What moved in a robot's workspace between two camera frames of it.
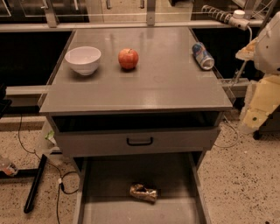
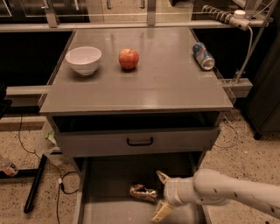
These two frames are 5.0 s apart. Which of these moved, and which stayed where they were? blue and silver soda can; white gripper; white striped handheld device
Moved: white gripper
Stayed: white striped handheld device; blue and silver soda can
